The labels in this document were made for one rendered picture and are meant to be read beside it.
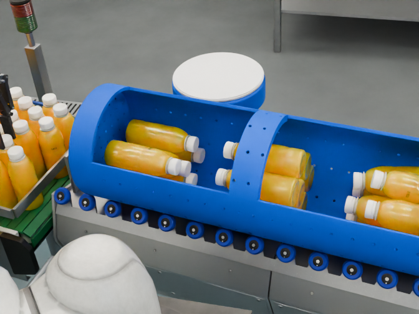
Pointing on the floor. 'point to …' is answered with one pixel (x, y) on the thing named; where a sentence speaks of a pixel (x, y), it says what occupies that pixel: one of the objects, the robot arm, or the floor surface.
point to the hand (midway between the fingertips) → (2, 132)
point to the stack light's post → (38, 70)
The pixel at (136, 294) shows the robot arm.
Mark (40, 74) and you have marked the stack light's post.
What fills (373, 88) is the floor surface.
